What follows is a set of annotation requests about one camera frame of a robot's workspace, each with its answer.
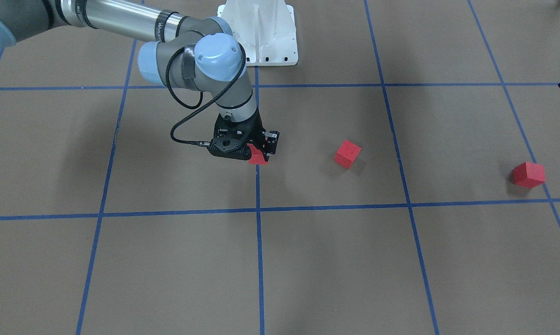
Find red cube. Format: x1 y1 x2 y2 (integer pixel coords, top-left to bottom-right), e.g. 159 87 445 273
248 143 269 165
513 161 547 188
333 139 362 169

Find white camera stand column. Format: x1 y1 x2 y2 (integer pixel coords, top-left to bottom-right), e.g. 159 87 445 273
217 0 299 67

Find brown paper table cover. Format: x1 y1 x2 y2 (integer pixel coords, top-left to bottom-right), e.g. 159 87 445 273
0 0 560 335

